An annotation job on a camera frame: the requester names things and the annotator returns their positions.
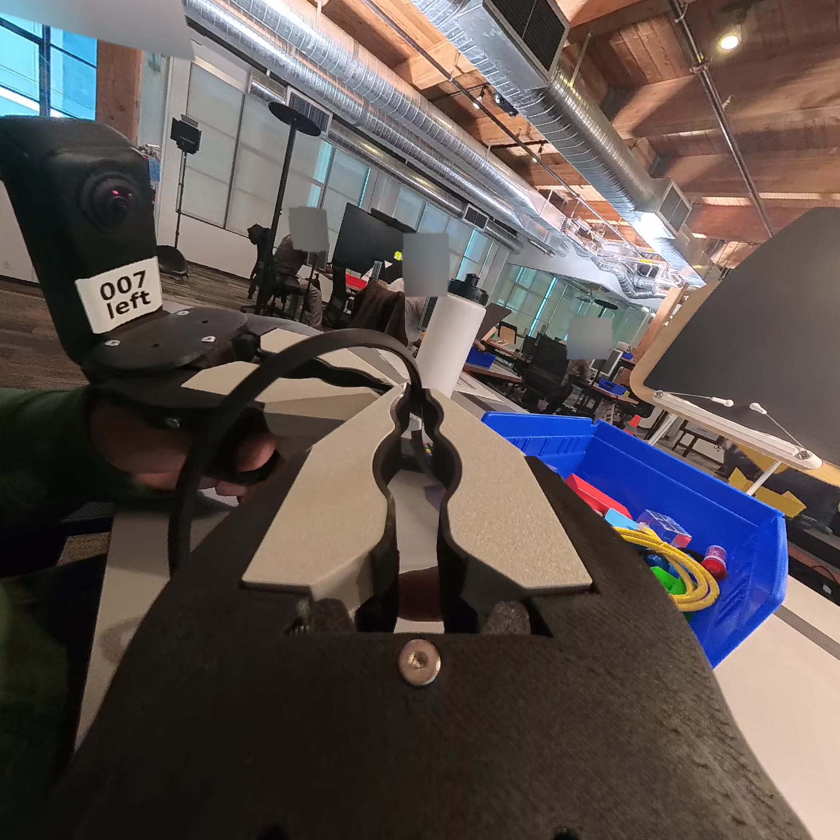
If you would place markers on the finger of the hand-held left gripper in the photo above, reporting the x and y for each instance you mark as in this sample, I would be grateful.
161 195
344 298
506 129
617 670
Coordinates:
358 369
315 410

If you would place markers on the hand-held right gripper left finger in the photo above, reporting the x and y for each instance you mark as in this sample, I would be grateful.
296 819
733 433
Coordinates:
328 525

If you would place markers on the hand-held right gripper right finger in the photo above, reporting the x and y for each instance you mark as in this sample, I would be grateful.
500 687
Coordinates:
512 525

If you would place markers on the person's left forearm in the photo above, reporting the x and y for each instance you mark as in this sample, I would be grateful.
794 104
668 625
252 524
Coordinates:
39 439

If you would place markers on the person's left hand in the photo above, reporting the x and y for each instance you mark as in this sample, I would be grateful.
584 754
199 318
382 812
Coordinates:
144 446

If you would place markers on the red block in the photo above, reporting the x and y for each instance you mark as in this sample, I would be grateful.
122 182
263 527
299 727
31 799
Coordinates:
590 495

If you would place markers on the white water bottle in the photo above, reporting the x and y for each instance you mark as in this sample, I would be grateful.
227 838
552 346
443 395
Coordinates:
449 341

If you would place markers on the light blue block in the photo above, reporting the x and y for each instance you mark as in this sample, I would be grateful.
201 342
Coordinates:
620 520

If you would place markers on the black monitor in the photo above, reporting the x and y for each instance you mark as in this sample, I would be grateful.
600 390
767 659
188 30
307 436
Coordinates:
367 239

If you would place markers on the window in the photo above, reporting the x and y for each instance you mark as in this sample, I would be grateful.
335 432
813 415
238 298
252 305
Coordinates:
65 79

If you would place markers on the small black light panel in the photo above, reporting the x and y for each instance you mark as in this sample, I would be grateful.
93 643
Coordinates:
186 134

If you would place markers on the translucent purple cube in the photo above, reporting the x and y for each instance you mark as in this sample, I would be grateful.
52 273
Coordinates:
663 528

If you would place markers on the green toy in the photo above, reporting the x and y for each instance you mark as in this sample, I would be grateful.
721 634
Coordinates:
666 581

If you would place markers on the small red spool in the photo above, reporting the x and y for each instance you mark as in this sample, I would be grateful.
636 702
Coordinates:
714 563

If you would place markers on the blue plastic bin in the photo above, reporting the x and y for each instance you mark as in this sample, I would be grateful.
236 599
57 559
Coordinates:
741 590

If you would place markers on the black floor lamp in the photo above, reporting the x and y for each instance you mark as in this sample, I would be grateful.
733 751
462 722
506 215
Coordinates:
295 118

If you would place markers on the yellow bin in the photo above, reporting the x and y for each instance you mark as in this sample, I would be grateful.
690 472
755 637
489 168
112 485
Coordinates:
781 502

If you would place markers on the black board with wooden rim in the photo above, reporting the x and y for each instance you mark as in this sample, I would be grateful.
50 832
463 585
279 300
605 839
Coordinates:
754 341

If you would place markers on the person's torso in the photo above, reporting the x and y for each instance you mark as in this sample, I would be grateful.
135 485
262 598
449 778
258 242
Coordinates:
26 689

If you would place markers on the ceiling spotlight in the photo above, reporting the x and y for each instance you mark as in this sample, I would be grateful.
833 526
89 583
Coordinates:
729 40

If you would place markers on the silver spiral air duct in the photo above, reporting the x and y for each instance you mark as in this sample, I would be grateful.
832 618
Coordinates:
367 85

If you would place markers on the silver duct with vent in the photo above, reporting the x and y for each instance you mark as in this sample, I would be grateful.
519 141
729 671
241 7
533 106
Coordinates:
577 111

